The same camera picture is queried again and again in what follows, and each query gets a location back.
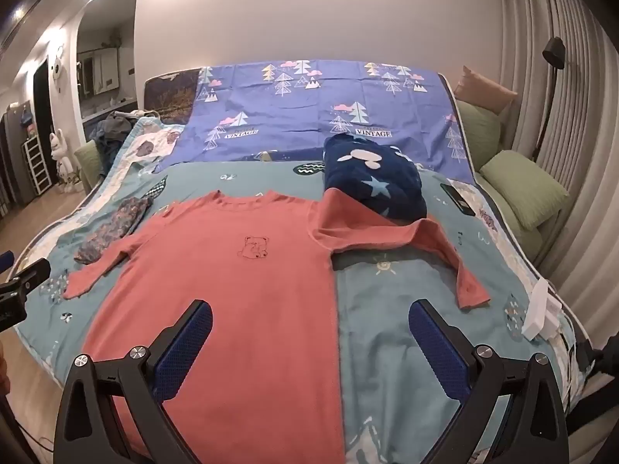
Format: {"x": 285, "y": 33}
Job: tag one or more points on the green cushion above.
{"x": 87, "y": 162}

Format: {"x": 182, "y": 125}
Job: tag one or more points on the navy star-print fleece garment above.
{"x": 372, "y": 179}

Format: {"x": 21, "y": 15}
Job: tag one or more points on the salmon long-sleeve shirt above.
{"x": 232, "y": 299}

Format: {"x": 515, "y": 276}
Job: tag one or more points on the large green pillow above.
{"x": 524, "y": 186}

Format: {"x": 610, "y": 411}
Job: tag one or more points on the pile of dark clothes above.
{"x": 113, "y": 133}

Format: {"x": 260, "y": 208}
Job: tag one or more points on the purple tree-print sheet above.
{"x": 290, "y": 106}

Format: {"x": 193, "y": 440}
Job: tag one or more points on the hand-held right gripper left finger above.
{"x": 186, "y": 343}

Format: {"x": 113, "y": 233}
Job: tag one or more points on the teal printed quilt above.
{"x": 396, "y": 299}

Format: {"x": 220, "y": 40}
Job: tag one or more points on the white power adapter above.
{"x": 534, "y": 312}

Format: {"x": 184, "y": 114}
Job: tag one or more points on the black floor lamp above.
{"x": 553, "y": 51}

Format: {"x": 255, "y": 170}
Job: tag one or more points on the black phone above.
{"x": 457, "y": 198}

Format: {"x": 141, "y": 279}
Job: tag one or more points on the white rabbit figure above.
{"x": 60, "y": 154}

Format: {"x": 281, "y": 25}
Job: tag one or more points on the white wall decoration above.
{"x": 57, "y": 70}

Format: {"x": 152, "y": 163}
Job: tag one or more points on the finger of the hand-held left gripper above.
{"x": 6, "y": 261}
{"x": 29, "y": 275}

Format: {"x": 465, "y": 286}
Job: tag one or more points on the floral patterned pants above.
{"x": 111, "y": 229}

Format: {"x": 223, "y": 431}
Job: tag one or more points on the beige curtain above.
{"x": 580, "y": 154}

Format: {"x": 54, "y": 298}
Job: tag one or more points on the wall cabinet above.
{"x": 99, "y": 70}

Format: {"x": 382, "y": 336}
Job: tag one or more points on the white shelf rack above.
{"x": 36, "y": 164}

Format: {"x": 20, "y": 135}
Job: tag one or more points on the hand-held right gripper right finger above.
{"x": 435, "y": 348}

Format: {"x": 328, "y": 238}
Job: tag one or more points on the peach cushion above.
{"x": 483, "y": 89}

